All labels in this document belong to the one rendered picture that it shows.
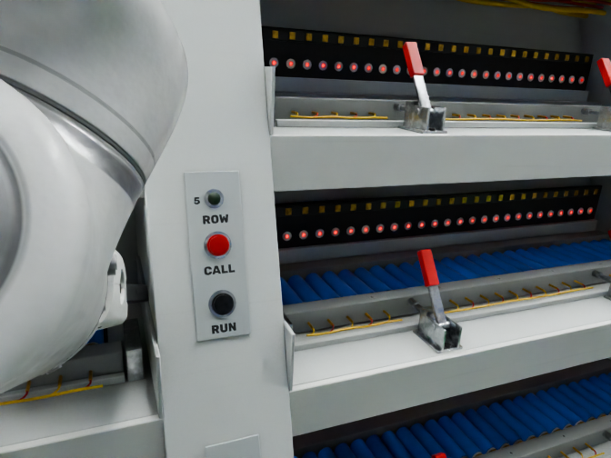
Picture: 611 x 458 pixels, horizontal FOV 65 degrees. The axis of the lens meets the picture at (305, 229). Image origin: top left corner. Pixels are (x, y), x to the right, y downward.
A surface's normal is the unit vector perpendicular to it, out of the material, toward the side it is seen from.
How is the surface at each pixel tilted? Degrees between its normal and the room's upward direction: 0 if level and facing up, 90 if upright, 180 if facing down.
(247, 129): 90
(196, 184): 90
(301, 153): 109
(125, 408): 19
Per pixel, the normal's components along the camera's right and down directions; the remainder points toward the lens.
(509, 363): 0.37, 0.31
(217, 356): 0.37, -0.01
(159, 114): 0.93, 0.27
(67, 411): 0.05, -0.95
